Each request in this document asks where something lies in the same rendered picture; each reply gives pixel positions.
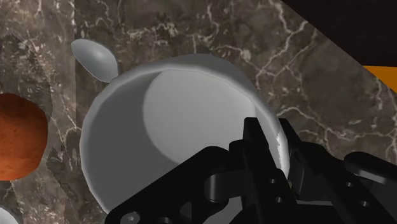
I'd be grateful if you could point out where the white round object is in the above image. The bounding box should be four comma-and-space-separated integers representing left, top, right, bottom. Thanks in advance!
0, 206, 20, 224

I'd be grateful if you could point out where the orange flat object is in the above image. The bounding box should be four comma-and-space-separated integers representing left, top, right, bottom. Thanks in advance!
363, 66, 397, 93

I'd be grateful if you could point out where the grey spoon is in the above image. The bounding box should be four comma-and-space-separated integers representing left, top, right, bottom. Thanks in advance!
71, 38, 119, 83

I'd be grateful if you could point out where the orange fruit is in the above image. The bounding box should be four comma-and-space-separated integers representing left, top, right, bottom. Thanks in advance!
0, 92, 49, 181

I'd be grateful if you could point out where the white bowl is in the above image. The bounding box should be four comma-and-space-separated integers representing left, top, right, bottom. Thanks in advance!
79, 53, 291, 215

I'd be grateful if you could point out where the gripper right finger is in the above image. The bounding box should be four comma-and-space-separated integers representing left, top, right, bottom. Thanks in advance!
278, 118, 397, 224

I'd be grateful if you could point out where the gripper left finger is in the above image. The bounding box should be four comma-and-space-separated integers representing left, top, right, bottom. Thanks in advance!
104, 116, 298, 224

